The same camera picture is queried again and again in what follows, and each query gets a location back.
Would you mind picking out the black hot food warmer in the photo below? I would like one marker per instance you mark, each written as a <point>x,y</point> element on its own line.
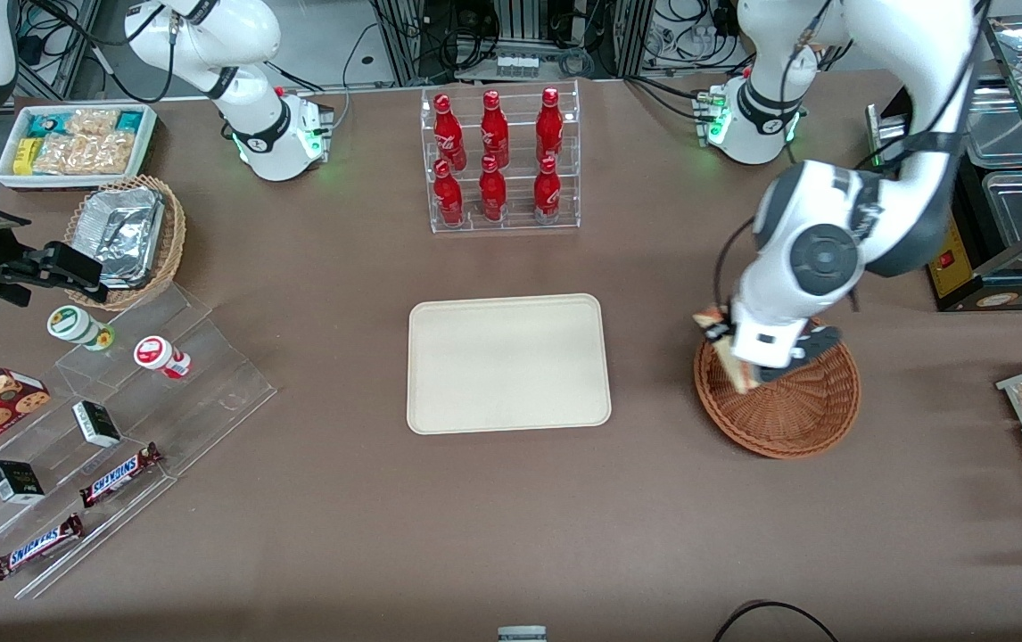
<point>1010,214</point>

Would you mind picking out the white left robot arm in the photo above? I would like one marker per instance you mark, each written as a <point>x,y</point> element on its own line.
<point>823,259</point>

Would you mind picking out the aluminium frame rack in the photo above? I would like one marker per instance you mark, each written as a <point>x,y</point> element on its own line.
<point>520,27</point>

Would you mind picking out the red cola bottle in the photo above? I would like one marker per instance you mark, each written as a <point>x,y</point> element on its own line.
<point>449,198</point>
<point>449,134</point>
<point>492,194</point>
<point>549,127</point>
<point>494,132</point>
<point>547,194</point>

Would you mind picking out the cream rectangular plastic tray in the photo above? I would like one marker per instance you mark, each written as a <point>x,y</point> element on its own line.
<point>508,364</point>

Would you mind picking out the large clear cracker bag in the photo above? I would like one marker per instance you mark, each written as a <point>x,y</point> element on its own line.
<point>87,154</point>

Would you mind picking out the small clear cracker bag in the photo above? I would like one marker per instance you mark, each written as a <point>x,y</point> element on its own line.
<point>92,122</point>

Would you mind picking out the red lid yogurt cup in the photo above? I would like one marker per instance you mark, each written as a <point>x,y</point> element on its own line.
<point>157,354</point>

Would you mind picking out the white rectangular snack bin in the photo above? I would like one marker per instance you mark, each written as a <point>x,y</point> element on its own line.
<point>147,143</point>

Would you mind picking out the teal snack packet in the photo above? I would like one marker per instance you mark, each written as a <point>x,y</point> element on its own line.
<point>128,120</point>
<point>45,125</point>

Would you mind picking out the clear acrylic step display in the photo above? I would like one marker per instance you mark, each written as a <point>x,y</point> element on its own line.
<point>208,401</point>

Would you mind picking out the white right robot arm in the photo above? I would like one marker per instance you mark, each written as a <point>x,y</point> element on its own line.
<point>270,143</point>

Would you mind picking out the stacked aluminium foil containers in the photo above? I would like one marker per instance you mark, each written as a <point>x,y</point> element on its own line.
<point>123,232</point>

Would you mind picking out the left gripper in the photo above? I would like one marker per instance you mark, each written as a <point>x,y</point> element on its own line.
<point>722,329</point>

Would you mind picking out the small grey device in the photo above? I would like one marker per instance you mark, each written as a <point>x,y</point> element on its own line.
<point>522,634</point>

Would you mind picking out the small yellow snack box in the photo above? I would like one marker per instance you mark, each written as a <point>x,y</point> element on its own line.
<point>25,157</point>

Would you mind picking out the light wicker basket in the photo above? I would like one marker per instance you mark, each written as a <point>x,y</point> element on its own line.
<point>172,241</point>

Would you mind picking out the green lid yogurt cup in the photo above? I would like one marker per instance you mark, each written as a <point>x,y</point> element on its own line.
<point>74,325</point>

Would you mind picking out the snickers chocolate bar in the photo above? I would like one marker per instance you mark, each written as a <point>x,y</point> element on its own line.
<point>119,474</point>
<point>36,547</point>

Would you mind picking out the small black carton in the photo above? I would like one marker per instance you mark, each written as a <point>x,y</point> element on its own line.
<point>96,423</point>
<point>15,481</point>

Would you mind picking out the triangular sandwich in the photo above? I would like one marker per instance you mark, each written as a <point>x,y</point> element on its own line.
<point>741,374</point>

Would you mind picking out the round brown wicker basket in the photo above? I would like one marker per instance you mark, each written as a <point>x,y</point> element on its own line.
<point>796,419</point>

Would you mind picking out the clear acrylic bottle rack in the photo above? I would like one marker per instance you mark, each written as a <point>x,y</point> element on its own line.
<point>520,223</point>

